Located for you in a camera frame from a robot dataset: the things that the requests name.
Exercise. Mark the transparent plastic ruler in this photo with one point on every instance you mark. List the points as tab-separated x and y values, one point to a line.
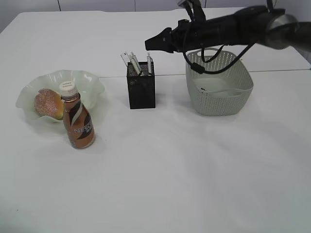
125	58

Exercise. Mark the pale green wavy plate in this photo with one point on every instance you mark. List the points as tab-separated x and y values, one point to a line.
88	85

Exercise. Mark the sugared bread roll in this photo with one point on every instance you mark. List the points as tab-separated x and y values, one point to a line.
49	103

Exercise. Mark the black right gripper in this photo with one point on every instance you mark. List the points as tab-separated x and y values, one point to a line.
180	39

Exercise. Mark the black mesh pen holder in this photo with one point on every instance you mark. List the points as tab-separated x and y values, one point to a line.
141	89

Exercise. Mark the pale green plastic basket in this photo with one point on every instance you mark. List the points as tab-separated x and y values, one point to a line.
219	94

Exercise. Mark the brown coffee bottle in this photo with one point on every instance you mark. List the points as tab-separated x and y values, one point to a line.
76	117

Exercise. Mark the blue white pen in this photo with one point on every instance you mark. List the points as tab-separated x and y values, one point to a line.
138	67

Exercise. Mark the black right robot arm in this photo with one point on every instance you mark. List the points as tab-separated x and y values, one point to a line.
254	24

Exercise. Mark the grey grip pen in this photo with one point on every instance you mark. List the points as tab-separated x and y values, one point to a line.
149	63

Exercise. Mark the yellow beige pen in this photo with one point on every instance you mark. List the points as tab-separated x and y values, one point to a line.
133	62

